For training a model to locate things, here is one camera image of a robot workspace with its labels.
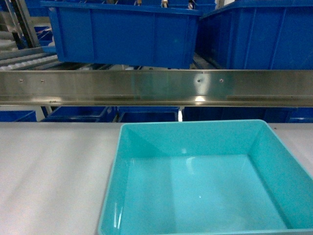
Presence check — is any teal plastic bin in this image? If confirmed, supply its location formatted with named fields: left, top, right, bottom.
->
left=98, top=120, right=313, bottom=235

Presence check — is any blue bin lower centre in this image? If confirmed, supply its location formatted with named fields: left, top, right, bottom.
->
left=118, top=106, right=179, bottom=123

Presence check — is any large blue bin centre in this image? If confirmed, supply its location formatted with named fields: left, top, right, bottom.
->
left=41, top=0, right=201, bottom=69

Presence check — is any large blue bin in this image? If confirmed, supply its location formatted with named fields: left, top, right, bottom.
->
left=196, top=0, right=313, bottom=70
left=41, top=0, right=201, bottom=69

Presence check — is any blue bin lower left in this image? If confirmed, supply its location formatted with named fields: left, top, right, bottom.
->
left=41, top=106, right=116, bottom=122

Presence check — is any large blue bin right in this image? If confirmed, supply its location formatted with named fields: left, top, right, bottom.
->
left=196, top=0, right=313, bottom=70

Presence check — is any grey roller conveyor track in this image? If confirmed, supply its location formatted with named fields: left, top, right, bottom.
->
left=0, top=46, right=64, bottom=71

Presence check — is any steel shelf front rail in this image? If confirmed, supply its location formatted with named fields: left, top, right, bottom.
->
left=0, top=70, right=313, bottom=107

